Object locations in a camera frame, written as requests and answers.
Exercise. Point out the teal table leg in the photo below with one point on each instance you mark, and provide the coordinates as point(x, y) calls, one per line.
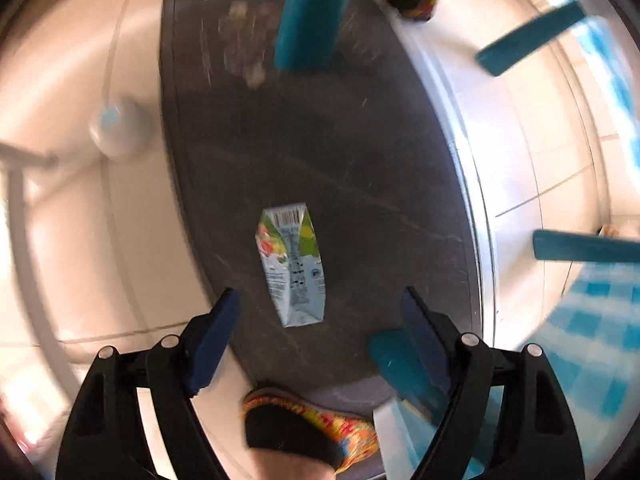
point(530, 37)
point(315, 15)
point(585, 246)
point(390, 360)

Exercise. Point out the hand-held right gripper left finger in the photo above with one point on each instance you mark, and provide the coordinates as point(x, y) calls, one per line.
point(212, 340)

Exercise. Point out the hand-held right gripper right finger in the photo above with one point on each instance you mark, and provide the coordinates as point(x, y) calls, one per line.
point(417, 330)

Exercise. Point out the dark floor mat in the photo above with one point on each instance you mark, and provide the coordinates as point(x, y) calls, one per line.
point(350, 160)

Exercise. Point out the grey metal tube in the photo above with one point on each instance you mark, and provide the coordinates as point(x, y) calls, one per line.
point(17, 200)

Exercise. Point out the small drink carton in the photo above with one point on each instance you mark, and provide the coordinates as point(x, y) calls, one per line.
point(292, 270)

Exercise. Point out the white round object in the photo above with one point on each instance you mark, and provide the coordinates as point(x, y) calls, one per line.
point(120, 127)

